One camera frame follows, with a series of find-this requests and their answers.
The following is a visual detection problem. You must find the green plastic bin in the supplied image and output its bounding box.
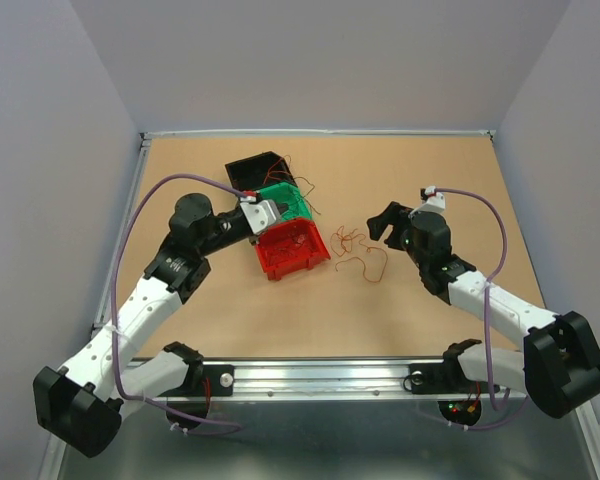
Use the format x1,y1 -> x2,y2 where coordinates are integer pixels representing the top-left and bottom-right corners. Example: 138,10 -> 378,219
259,182 -> 312,222

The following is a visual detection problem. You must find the grey cable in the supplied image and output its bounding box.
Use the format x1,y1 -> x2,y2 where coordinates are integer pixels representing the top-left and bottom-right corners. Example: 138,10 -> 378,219
279,187 -> 324,221

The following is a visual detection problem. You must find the red plastic bin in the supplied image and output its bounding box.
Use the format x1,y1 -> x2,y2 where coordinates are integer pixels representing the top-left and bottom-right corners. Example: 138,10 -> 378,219
255,217 -> 331,281

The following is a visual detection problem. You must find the black plastic bin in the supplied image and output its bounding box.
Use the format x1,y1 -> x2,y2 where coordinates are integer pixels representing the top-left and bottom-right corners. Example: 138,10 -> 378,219
225,151 -> 296,191

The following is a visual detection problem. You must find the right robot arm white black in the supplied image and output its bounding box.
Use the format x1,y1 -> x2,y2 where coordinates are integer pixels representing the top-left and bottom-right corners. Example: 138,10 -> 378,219
366,202 -> 600,419

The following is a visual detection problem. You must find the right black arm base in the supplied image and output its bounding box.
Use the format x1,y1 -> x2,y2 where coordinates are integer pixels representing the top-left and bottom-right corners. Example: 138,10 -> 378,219
403,339 -> 487,395

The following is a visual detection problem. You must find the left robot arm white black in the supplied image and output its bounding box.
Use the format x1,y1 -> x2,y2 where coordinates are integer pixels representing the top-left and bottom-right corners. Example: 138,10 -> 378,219
33,193 -> 288,458

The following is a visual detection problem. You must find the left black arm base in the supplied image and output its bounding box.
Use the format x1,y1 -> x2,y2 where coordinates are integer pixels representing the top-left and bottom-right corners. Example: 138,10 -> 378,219
160,342 -> 235,397

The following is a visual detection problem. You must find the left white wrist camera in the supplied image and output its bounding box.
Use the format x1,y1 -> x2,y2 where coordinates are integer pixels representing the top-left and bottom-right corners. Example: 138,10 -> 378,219
239,194 -> 271,236

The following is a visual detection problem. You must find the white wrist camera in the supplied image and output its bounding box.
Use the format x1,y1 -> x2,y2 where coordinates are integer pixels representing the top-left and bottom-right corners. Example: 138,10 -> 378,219
239,194 -> 271,236
419,186 -> 446,214

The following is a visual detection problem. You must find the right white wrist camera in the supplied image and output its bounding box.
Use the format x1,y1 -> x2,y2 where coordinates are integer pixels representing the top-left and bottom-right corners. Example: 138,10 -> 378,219
419,186 -> 446,214

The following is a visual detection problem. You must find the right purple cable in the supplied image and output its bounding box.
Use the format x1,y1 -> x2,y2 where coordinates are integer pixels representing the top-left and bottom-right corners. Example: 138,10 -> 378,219
432,187 -> 529,432

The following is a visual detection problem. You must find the purple cable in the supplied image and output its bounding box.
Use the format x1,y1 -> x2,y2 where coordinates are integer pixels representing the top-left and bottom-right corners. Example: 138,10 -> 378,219
110,173 -> 254,436
432,187 -> 529,432

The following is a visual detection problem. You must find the aluminium front rail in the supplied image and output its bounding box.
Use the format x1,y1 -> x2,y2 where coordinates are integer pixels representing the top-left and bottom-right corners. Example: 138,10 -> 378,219
149,355 -> 526,401

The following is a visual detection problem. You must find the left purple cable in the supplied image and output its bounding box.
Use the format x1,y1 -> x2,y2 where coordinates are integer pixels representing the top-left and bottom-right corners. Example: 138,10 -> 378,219
110,173 -> 254,436

